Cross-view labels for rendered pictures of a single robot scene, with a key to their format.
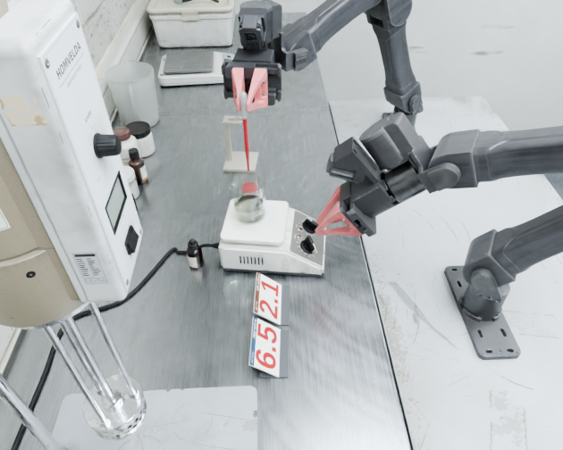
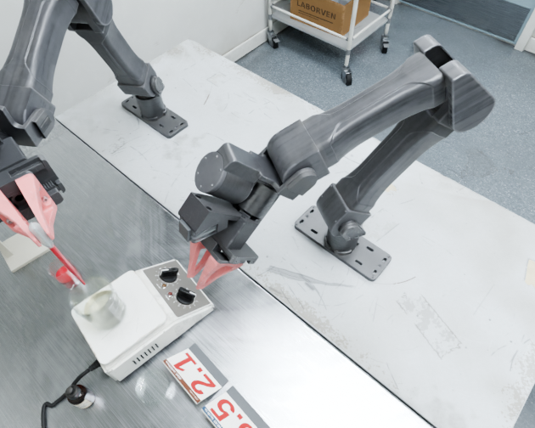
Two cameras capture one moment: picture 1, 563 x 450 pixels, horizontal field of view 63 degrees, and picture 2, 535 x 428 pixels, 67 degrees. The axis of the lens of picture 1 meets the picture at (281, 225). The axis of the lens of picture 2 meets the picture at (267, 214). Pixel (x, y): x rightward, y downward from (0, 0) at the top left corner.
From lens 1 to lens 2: 0.31 m
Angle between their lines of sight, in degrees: 31
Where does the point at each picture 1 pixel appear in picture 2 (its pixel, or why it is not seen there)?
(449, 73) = (121, 16)
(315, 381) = (291, 409)
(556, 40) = not seen: outside the picture
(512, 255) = (365, 200)
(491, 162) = (336, 149)
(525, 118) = (200, 27)
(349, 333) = (278, 341)
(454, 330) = (340, 273)
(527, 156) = (363, 129)
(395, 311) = (292, 291)
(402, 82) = (136, 72)
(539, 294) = not seen: hidden behind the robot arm
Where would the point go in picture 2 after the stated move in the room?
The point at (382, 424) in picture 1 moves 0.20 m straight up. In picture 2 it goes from (362, 395) to (390, 361)
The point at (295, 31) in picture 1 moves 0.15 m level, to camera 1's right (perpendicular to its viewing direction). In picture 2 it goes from (10, 92) to (100, 47)
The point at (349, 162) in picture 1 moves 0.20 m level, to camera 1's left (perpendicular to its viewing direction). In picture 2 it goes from (210, 221) to (74, 332)
